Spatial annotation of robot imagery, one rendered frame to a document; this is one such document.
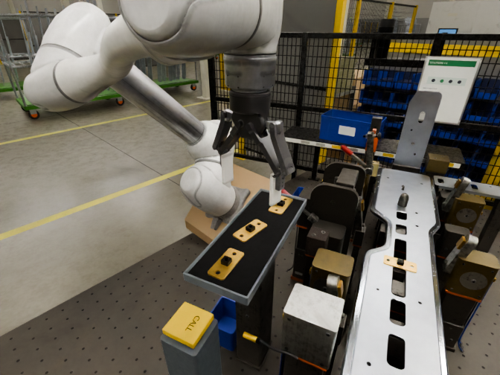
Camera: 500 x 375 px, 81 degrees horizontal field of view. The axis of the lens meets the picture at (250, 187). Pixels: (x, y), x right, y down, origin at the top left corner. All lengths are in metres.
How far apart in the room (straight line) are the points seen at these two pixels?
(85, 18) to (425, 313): 1.10
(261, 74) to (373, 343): 0.57
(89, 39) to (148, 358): 0.91
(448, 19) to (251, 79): 7.16
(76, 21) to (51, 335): 0.94
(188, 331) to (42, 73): 0.65
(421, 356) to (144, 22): 0.73
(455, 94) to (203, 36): 1.54
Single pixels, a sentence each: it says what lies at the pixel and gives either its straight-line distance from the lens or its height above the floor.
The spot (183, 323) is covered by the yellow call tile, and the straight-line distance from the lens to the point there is 0.52.
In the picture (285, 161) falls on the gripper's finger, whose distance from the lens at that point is 0.52.
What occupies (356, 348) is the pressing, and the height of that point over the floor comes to 1.00.
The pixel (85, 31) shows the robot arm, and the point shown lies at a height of 1.56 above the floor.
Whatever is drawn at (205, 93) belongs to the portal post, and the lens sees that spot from 7.65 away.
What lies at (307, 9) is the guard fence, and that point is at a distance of 3.14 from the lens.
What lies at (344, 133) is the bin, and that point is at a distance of 1.63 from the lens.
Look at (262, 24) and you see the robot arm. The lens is 0.47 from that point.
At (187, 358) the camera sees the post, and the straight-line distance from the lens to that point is 0.53.
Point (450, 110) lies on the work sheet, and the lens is 1.79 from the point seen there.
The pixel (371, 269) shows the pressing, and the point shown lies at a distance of 0.88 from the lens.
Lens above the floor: 1.58
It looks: 29 degrees down
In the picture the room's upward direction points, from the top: straight up
